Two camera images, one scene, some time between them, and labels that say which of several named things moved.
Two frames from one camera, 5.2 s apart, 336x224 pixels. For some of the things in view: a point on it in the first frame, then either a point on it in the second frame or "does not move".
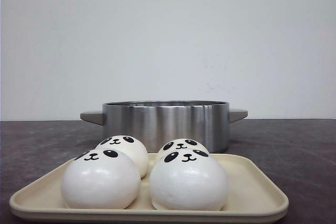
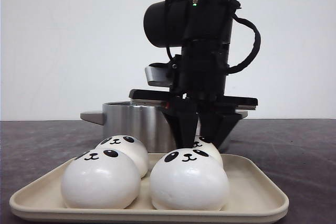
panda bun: (187, 179) does not move
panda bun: (103, 179) does not move
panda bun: (181, 143) to (202, 142)
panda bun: (129, 146) does not move
